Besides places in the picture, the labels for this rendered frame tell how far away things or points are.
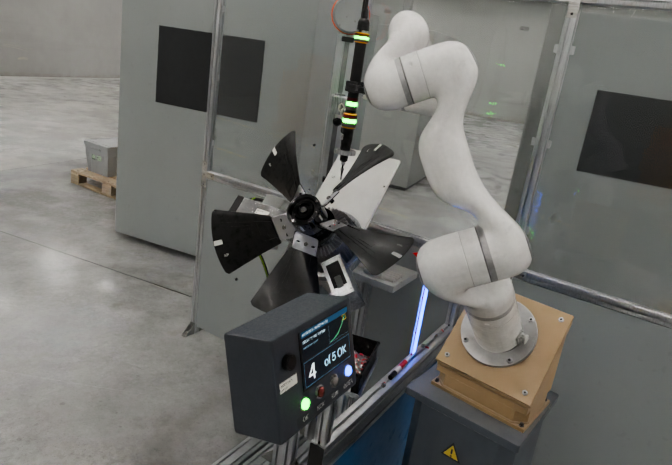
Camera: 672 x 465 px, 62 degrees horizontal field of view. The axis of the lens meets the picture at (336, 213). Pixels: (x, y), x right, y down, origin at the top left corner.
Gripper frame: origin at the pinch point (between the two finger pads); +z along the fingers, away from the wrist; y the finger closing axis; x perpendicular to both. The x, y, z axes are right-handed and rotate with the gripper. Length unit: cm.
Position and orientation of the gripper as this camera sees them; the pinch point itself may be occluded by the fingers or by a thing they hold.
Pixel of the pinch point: (355, 86)
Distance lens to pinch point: 174.5
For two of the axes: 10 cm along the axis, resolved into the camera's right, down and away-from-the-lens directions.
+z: -8.4, -2.7, 4.8
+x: 1.4, -9.5, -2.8
